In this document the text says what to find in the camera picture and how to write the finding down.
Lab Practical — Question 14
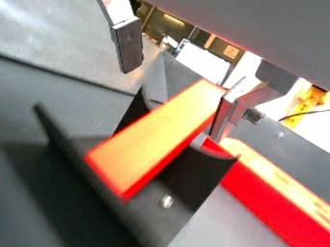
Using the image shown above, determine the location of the red arch bar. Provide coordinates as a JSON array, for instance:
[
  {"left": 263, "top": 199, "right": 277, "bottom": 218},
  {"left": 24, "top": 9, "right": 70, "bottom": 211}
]
[{"left": 86, "top": 80, "right": 226, "bottom": 203}]

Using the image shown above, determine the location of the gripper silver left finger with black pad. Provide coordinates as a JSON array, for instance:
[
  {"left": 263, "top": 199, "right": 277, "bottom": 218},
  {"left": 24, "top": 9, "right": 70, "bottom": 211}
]
[{"left": 96, "top": 0, "right": 143, "bottom": 73}]

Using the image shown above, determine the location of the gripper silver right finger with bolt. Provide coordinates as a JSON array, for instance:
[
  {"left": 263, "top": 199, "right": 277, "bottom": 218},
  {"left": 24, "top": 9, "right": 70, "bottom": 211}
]
[{"left": 209, "top": 60, "right": 298, "bottom": 142}]

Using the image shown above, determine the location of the orange shape sorter block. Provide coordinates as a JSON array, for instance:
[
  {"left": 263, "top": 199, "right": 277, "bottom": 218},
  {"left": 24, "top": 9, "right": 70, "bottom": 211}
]
[{"left": 202, "top": 138, "right": 330, "bottom": 247}]

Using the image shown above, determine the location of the black fixture bracket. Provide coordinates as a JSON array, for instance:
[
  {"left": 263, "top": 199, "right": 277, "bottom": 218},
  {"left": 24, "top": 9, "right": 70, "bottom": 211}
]
[{"left": 32, "top": 51, "right": 239, "bottom": 247}]

